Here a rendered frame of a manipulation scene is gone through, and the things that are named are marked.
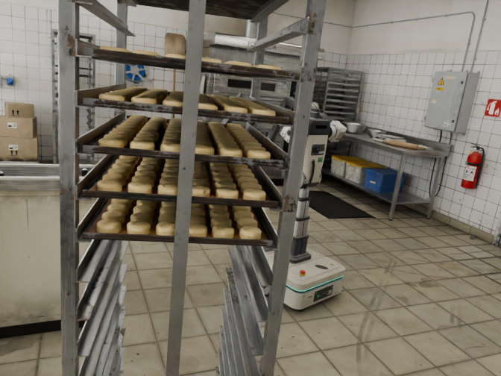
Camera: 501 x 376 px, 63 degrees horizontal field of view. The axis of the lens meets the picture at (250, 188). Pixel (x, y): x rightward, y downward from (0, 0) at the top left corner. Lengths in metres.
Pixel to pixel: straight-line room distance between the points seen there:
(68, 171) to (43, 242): 1.56
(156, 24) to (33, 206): 4.49
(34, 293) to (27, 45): 4.34
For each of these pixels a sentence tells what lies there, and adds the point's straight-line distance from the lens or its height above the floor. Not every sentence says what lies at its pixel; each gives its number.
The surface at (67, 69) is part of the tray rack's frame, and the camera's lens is 0.84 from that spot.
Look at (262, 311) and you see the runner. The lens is 1.02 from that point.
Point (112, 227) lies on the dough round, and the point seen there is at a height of 1.15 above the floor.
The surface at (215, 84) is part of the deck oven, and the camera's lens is 5.53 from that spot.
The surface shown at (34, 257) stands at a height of 0.48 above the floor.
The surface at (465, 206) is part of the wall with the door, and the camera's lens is 5.59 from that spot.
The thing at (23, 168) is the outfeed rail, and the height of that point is 0.88.
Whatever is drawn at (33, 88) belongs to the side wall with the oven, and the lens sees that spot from 6.36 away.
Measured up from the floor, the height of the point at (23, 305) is 0.20.
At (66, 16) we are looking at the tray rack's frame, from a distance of 0.84.
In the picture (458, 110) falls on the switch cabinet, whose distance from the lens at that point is 5.48.
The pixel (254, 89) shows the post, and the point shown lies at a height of 1.45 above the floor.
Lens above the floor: 1.48
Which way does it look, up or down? 15 degrees down
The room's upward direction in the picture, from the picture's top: 6 degrees clockwise
